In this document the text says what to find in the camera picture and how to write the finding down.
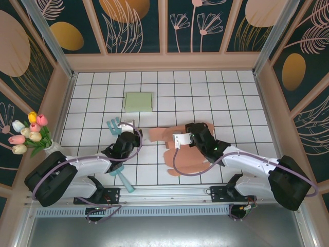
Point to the green paper box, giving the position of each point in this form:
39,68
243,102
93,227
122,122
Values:
138,101

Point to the teal toy shovel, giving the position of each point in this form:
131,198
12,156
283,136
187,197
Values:
127,182

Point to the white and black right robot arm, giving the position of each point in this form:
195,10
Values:
246,164

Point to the teal toy garden fork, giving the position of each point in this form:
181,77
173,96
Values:
114,127

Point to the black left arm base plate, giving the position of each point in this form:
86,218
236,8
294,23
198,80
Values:
114,195

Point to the white vase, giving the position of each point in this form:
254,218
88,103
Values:
52,148

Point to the aluminium frame post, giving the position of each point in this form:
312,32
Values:
51,43
272,36

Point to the pink paper box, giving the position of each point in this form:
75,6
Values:
187,162

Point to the aluminium mounting rail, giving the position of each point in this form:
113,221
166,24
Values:
167,195

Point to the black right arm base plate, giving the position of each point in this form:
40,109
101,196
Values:
218,195

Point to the artificial tulip bouquet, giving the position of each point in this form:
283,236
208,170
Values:
30,131

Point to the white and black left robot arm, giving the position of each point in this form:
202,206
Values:
90,164

